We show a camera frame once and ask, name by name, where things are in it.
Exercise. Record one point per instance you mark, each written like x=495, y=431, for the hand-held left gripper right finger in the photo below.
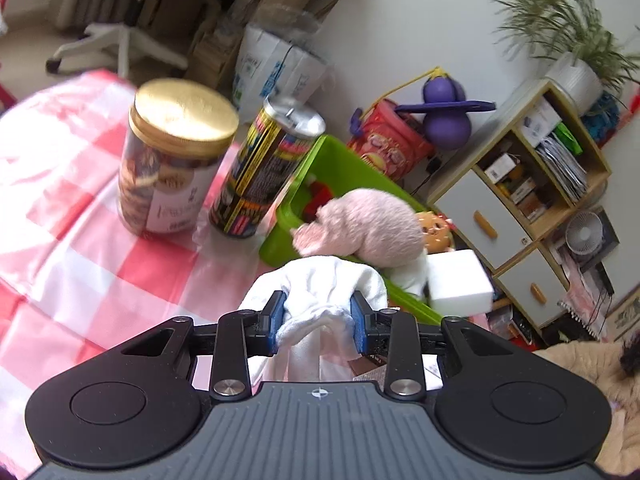
x=358, y=325

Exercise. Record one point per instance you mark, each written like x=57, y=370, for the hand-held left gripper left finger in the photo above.
x=277, y=322

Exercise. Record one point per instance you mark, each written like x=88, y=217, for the white cloth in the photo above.
x=320, y=285

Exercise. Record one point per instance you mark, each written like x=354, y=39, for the pink plush toy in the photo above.
x=370, y=225

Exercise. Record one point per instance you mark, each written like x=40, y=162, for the white foam block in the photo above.
x=460, y=280

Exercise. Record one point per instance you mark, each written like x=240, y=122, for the hamburger plush toy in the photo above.
x=434, y=230

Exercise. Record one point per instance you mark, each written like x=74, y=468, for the santa bear plush toy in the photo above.
x=320, y=192

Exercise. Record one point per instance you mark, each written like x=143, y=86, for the green plastic bin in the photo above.
x=325, y=160

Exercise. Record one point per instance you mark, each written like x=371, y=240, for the black yellow drink can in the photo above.
x=260, y=170

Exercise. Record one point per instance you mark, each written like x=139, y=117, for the black power adapter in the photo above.
x=434, y=165

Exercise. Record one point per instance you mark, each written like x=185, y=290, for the red printed bucket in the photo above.
x=390, y=145

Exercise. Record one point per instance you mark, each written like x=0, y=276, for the cookie jar gold lid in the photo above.
x=170, y=170

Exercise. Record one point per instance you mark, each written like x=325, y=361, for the small orange white boxes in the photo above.
x=527, y=200

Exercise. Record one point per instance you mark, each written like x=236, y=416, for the yellow toy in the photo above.
x=512, y=180

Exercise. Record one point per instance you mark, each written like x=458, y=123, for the small white box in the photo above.
x=500, y=167

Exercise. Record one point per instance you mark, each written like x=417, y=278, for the red white checkered tablecloth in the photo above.
x=75, y=240

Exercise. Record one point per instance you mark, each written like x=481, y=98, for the purple jump ball toy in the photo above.
x=447, y=125

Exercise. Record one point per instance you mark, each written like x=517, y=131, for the person's beige fluffy clothing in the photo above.
x=590, y=375

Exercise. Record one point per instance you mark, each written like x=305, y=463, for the white desk fan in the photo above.
x=585, y=232

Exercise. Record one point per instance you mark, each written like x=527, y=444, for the white paper bag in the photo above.
x=270, y=75

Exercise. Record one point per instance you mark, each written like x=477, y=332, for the stack of magazines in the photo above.
x=562, y=167

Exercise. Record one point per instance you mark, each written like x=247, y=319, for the white product box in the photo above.
x=540, y=120

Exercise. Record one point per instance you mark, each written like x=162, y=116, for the green bag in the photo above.
x=567, y=137

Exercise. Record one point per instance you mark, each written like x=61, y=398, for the wooden shelf cabinet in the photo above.
x=598, y=151

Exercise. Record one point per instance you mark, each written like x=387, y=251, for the clear plastic bag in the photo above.
x=290, y=17

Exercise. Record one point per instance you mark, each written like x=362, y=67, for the grey white office chair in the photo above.
x=115, y=40

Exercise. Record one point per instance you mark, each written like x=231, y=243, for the potted green plant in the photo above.
x=575, y=80

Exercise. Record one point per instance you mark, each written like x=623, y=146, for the cardboard boxes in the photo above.
x=170, y=0

